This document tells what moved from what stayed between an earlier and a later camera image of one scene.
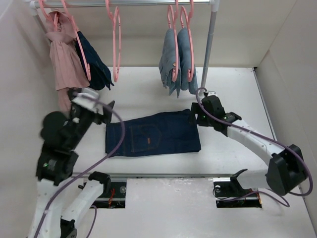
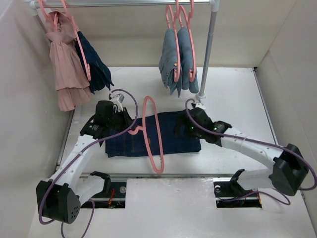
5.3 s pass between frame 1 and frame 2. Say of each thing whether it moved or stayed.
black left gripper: moved
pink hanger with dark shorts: stayed
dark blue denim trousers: stayed
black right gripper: moved
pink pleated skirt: stayed
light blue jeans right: stayed
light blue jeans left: stayed
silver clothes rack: stayed
